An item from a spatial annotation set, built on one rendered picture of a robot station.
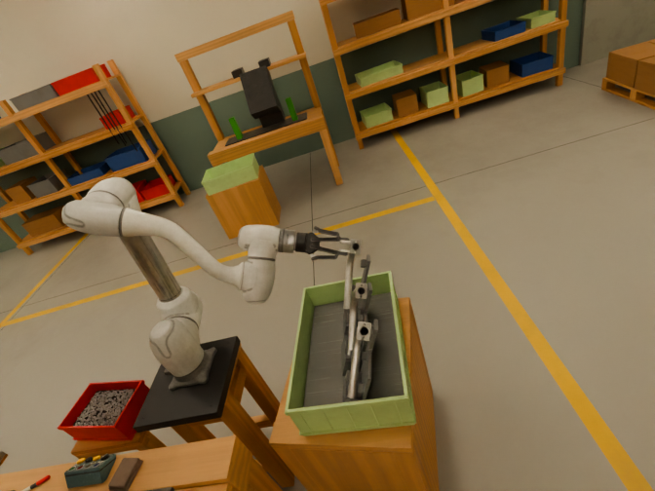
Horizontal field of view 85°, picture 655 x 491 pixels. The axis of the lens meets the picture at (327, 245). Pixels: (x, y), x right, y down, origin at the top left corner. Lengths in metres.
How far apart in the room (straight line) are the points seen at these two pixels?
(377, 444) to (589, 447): 1.19
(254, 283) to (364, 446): 0.66
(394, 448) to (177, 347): 0.89
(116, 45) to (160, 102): 0.88
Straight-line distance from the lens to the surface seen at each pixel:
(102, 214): 1.37
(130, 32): 6.44
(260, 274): 1.31
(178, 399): 1.72
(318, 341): 1.61
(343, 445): 1.41
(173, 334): 1.59
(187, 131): 6.49
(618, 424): 2.36
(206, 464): 1.47
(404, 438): 1.37
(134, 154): 6.26
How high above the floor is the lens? 2.01
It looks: 33 degrees down
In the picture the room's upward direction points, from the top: 21 degrees counter-clockwise
